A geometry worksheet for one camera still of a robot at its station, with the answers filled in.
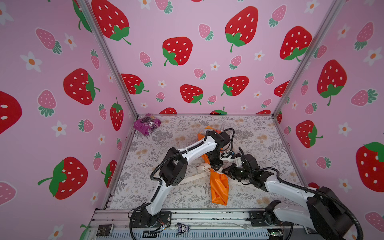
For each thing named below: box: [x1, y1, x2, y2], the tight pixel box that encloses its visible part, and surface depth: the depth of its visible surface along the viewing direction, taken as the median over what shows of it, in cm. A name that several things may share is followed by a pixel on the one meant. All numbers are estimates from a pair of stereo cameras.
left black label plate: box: [96, 224, 114, 237], surface depth 71 cm
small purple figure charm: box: [175, 222, 190, 236], surface depth 71 cm
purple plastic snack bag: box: [133, 113, 162, 136], surface depth 110 cm
